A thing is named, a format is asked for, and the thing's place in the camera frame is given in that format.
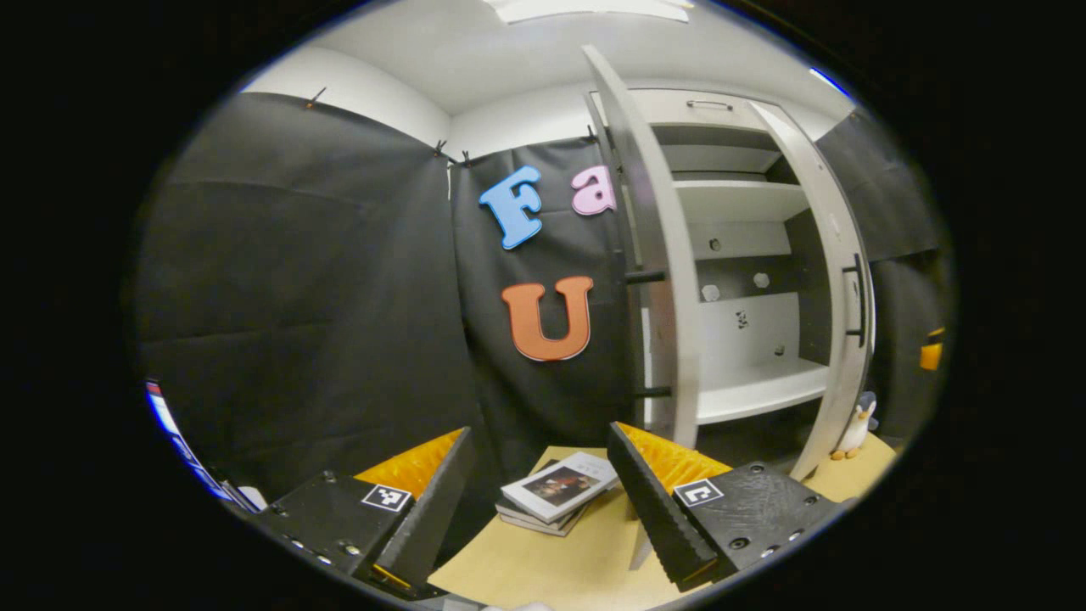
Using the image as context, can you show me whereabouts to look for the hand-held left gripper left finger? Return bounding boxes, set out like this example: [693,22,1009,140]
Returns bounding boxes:
[255,427,476,592]

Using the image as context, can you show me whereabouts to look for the grey book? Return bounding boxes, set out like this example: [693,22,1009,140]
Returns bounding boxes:
[496,501,588,537]

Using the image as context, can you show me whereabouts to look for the white cabinet door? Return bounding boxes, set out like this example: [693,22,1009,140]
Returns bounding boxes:
[581,44,702,451]
[747,100,876,482]

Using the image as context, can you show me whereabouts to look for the white grey cabinet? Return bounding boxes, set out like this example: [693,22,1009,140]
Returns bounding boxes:
[594,87,841,451]

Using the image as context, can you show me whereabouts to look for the white picture cover book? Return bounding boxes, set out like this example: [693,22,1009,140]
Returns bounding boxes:
[501,451,620,524]

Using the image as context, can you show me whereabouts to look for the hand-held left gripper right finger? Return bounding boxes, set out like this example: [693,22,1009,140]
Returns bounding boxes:
[607,422,849,592]

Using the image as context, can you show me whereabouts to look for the black backdrop cloth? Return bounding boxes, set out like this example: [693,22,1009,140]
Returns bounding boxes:
[134,92,650,510]
[814,106,955,442]

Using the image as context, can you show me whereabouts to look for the white cabinet drawer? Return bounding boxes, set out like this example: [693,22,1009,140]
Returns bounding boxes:
[632,87,769,132]

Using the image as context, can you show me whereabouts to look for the penguin plush toy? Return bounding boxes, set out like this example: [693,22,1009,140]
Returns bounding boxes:
[830,390,879,462]

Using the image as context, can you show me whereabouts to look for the large ceiling light panel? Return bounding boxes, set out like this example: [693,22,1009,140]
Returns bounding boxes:
[484,0,692,25]

